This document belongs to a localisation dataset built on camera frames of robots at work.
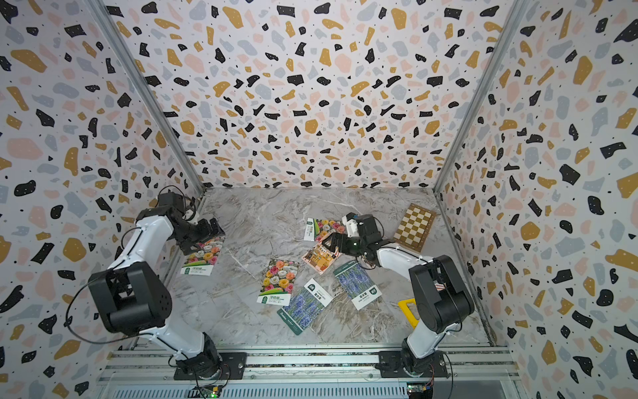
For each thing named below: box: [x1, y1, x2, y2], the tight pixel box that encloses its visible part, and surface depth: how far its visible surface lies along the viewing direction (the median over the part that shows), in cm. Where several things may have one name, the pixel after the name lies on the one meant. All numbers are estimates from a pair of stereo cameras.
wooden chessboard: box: [392, 202, 437, 253], surface depth 108 cm
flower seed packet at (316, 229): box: [303, 217, 347, 242], surface depth 110 cm
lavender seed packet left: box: [276, 277, 334, 336], surface depth 87 cm
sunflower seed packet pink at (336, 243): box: [319, 232, 349, 259], surface depth 83 cm
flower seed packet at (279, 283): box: [256, 259, 300, 307], surface depth 93 cm
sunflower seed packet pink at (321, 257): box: [300, 241, 344, 275], surface depth 99 cm
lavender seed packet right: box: [333, 260, 383, 311], surface depth 93 cm
